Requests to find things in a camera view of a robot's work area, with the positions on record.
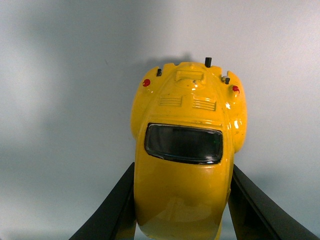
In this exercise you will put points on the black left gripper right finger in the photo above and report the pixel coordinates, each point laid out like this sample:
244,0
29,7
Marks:
255,216

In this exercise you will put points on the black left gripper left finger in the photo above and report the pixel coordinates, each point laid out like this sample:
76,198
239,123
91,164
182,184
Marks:
115,218

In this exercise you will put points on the yellow beetle toy car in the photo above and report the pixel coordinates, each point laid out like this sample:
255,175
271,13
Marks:
188,120

